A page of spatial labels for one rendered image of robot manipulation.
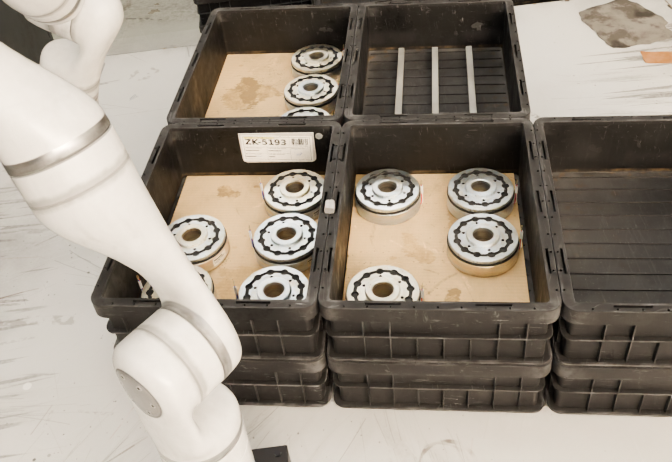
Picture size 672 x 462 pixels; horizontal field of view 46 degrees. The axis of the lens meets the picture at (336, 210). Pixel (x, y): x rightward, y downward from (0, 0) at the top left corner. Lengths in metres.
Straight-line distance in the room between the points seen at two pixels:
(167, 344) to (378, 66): 0.99
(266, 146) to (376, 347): 0.42
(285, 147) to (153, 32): 2.41
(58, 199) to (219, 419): 0.29
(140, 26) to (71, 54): 2.77
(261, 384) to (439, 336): 0.27
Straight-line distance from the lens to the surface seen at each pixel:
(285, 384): 1.13
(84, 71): 0.96
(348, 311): 0.99
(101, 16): 0.92
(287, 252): 1.16
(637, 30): 1.99
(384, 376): 1.11
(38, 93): 0.65
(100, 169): 0.66
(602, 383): 1.13
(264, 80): 1.60
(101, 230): 0.67
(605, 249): 1.22
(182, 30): 3.64
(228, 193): 1.33
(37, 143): 0.65
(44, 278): 1.49
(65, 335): 1.37
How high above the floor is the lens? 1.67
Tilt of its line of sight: 42 degrees down
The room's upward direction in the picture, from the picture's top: 6 degrees counter-clockwise
